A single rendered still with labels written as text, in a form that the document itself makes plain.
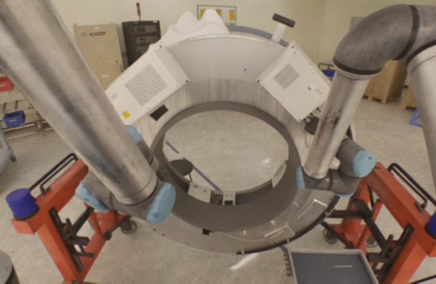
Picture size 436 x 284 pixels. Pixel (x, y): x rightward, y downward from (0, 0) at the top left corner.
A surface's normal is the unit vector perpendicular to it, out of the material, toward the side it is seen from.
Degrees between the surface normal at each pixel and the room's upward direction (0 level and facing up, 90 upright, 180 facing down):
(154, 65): 90
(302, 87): 90
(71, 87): 97
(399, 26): 74
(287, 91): 90
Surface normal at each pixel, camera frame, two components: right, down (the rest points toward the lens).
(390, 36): -0.38, 0.38
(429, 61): -0.90, -0.25
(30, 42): 0.65, 0.49
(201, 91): -0.07, 0.47
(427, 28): -0.18, 0.28
